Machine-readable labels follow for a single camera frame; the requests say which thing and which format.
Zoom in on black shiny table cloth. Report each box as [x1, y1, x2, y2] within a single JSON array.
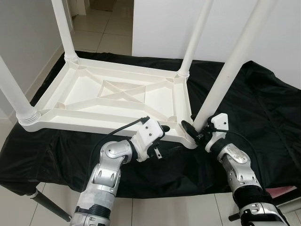
[[0, 49, 301, 197]]

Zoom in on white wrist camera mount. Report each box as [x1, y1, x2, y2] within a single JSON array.
[[132, 118, 165, 162], [205, 113, 230, 152]]

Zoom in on white plastic children table top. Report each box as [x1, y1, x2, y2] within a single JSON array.
[[18, 53, 198, 149]]

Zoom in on pink cloth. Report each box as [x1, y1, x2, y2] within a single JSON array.
[[266, 186, 299, 197]]

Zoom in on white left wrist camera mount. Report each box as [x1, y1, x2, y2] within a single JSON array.
[[132, 118, 165, 162]]

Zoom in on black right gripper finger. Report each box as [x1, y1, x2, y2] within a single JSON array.
[[181, 121, 200, 142]]

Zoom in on white plastic table leg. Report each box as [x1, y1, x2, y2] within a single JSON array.
[[0, 56, 40, 125], [51, 0, 79, 63], [192, 0, 278, 132], [177, 0, 214, 78]]

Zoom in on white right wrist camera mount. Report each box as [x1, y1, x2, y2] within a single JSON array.
[[205, 113, 230, 152]]

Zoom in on black metal table leg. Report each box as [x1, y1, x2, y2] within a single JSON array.
[[229, 188, 301, 222], [31, 191, 72, 222]]

